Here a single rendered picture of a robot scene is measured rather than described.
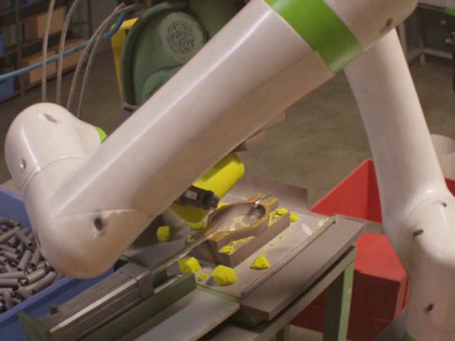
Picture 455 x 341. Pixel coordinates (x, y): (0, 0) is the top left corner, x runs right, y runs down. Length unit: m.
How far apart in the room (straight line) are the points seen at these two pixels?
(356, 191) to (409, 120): 1.17
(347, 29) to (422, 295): 0.37
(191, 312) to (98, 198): 0.36
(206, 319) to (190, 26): 0.42
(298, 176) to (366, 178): 1.76
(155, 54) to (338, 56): 0.53
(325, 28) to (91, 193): 0.28
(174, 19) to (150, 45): 0.12
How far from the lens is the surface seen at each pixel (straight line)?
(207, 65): 0.62
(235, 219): 1.16
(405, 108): 0.85
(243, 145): 1.02
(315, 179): 3.76
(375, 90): 0.83
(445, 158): 3.19
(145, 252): 1.14
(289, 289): 1.00
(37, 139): 0.73
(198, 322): 0.95
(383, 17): 0.62
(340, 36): 0.61
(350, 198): 1.98
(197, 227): 1.18
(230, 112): 0.62
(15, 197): 1.32
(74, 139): 0.75
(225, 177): 1.02
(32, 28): 6.71
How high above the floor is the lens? 1.56
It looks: 24 degrees down
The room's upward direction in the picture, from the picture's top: 5 degrees counter-clockwise
